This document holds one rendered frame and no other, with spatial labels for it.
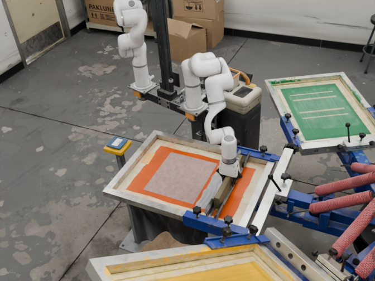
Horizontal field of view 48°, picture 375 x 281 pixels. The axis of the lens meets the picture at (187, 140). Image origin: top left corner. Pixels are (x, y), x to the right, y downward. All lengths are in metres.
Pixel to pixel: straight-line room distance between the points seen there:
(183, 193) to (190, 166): 0.22
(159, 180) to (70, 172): 1.81
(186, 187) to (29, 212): 1.85
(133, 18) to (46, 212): 1.94
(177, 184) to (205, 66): 0.66
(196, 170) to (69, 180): 1.82
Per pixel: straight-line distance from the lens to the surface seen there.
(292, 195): 2.14
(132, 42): 2.57
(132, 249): 3.26
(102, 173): 3.93
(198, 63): 2.12
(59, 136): 4.53
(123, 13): 2.46
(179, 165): 2.42
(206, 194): 2.23
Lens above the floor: 2.56
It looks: 38 degrees down
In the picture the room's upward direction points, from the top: 5 degrees counter-clockwise
